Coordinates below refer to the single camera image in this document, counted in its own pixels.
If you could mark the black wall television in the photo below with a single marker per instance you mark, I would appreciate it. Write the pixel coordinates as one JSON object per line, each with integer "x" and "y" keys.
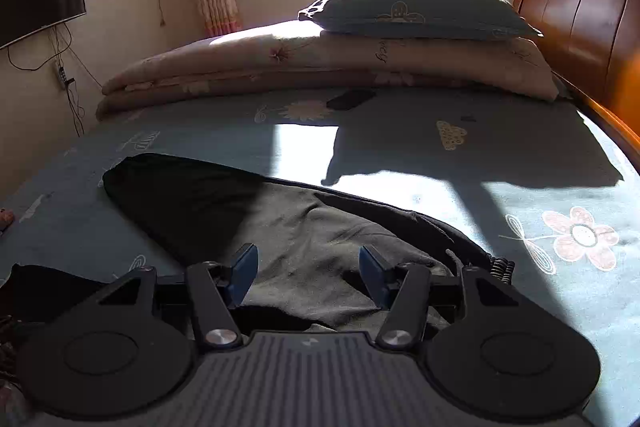
{"x": 40, "y": 2}

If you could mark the black pants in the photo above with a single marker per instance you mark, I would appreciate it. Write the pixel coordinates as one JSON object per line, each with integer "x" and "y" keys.
{"x": 300, "y": 237}

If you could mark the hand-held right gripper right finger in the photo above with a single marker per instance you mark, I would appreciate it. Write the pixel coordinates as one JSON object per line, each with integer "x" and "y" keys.
{"x": 372, "y": 274}

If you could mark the wooden headboard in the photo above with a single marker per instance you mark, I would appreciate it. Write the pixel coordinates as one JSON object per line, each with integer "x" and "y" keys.
{"x": 580, "y": 17}

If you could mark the blue floral bed sheet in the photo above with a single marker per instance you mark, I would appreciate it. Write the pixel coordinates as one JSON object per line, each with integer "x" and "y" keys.
{"x": 425, "y": 157}

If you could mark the blue floral pillow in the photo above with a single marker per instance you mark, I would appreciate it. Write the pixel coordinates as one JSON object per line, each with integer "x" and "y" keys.
{"x": 415, "y": 7}

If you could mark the pink cloth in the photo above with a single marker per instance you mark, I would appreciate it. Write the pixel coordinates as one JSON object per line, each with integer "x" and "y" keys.
{"x": 6, "y": 219}

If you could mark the white power strip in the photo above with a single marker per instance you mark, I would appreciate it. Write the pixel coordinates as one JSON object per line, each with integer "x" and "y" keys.
{"x": 60, "y": 73}

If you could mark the pink floral folded quilt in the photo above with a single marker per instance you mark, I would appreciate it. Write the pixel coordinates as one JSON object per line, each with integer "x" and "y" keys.
{"x": 450, "y": 62}
{"x": 200, "y": 67}

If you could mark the small black flat object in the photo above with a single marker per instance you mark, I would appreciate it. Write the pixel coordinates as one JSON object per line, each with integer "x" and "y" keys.
{"x": 351, "y": 99}

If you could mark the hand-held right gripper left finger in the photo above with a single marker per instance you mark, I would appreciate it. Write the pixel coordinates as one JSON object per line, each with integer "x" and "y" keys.
{"x": 245, "y": 272}

